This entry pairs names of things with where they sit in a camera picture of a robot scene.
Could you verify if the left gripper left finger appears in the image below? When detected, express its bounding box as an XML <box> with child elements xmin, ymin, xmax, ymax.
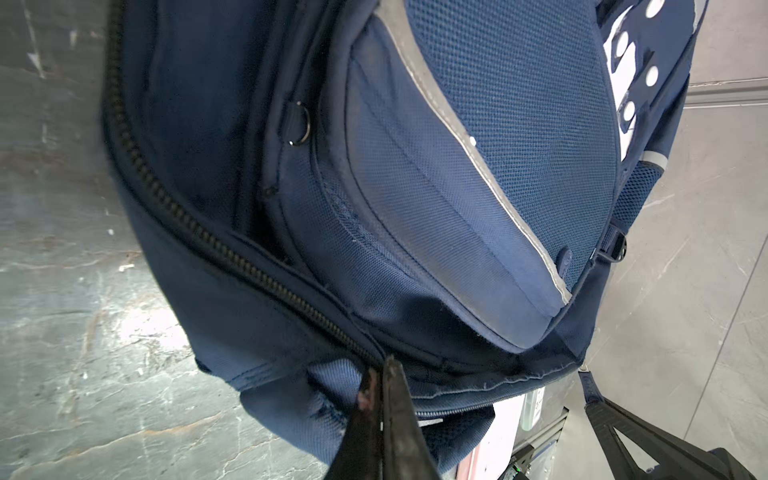
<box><xmin>324</xmin><ymin>368</ymin><xmax>383</xmax><ymax>480</ymax></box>

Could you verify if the navy blue student backpack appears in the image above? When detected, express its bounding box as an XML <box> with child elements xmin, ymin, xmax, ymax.
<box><xmin>102</xmin><ymin>1</ymin><xmax>707</xmax><ymax>472</ymax></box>

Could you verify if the pink pencil case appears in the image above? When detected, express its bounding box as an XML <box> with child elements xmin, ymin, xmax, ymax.
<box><xmin>456</xmin><ymin>395</ymin><xmax>525</xmax><ymax>480</ymax></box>

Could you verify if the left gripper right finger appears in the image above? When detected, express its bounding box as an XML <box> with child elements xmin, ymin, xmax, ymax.
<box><xmin>382</xmin><ymin>357</ymin><xmax>440</xmax><ymax>480</ymax></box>

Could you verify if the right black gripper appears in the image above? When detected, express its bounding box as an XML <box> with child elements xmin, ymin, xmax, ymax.
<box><xmin>498</xmin><ymin>371</ymin><xmax>754</xmax><ymax>480</ymax></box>

